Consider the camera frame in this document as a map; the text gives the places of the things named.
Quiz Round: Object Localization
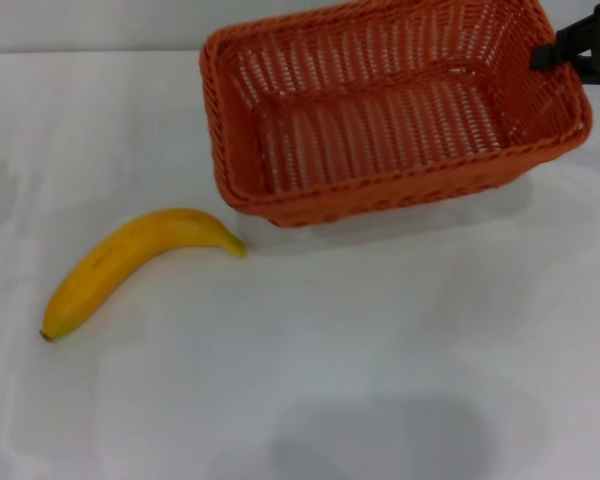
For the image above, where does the yellow banana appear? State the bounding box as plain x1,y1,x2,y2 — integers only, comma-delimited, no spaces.
40,207,248,343

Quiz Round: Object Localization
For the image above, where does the orange woven plastic basket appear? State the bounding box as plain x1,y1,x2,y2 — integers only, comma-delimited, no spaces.
198,0,594,230

